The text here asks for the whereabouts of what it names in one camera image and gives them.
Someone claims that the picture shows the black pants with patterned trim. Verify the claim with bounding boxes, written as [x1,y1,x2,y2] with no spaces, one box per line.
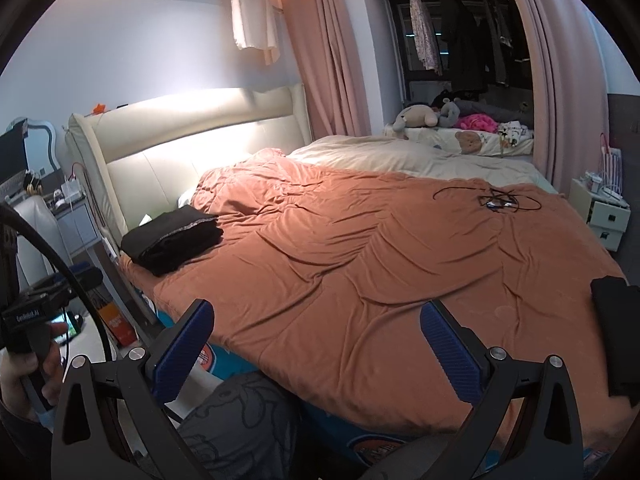
[120,205,224,278]

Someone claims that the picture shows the person's left hand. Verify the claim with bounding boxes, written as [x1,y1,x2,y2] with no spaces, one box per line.
[1,323,67,422]

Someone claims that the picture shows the white nightstand with clutter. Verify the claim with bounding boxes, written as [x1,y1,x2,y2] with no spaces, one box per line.
[12,195,112,288]

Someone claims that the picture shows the patterned grey trouser leg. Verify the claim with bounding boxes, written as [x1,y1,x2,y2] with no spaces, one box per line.
[178,372,297,479]

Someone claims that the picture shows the cream padded headboard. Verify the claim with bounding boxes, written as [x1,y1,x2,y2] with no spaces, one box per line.
[64,84,312,245]

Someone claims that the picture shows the white bedside drawer cabinet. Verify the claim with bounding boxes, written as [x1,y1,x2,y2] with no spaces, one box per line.
[568,179,631,252]

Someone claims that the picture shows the orange bed blanket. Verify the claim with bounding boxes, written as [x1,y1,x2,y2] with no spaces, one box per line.
[120,150,634,444]

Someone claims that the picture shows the cream bed sheet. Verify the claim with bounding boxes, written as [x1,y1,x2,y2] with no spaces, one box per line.
[288,136,555,194]

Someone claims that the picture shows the pink fuzzy cloth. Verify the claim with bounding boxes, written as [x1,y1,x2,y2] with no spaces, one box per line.
[456,113,498,133]

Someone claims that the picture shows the grey plush toy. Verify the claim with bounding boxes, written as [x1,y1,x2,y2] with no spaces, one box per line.
[436,99,460,128]

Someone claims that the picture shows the beige plush toy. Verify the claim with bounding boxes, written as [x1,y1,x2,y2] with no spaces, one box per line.
[392,104,439,139]

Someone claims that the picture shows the pink curtain right side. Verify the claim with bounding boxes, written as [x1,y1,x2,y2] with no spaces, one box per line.
[514,0,608,193]

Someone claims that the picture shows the white hanging shirt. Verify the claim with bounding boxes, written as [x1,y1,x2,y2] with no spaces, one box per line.
[231,0,280,65]

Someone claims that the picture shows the floral hanging garment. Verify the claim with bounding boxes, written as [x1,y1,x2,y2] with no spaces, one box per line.
[409,0,442,76]

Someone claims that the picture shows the black cable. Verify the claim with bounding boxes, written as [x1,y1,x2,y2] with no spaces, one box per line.
[0,201,122,366]

